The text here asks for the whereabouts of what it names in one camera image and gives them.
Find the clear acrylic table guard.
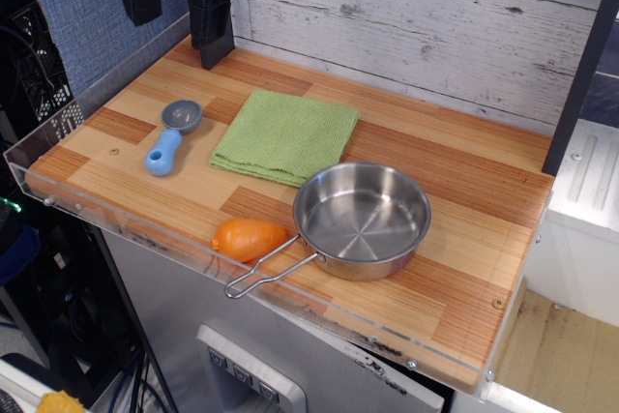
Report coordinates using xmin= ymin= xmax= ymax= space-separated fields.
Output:
xmin=2 ymin=102 xmax=552 ymax=402

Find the blue grey ice cream scoop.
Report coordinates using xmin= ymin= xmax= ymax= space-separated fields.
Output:
xmin=144 ymin=100 xmax=202 ymax=177

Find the dark right vertical post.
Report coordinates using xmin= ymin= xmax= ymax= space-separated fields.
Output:
xmin=542 ymin=0 xmax=618 ymax=176

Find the black plastic crate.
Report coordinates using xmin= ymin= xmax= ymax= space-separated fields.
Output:
xmin=9 ymin=0 xmax=74 ymax=122

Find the white ribbed block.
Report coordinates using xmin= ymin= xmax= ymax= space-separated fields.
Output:
xmin=549 ymin=119 xmax=618 ymax=232

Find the grey panel with buttons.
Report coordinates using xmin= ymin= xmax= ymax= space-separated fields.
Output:
xmin=196 ymin=325 xmax=307 ymax=412

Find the green folded towel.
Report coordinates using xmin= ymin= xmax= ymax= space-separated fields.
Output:
xmin=209 ymin=90 xmax=360 ymax=188

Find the stainless steel pan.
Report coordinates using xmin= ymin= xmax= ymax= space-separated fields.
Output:
xmin=224 ymin=162 xmax=432 ymax=300

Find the yellow object bottom left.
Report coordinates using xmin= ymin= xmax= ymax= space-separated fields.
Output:
xmin=35 ymin=391 xmax=86 ymax=413

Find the orange toy carrot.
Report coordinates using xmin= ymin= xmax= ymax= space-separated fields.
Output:
xmin=210 ymin=218 xmax=289 ymax=262

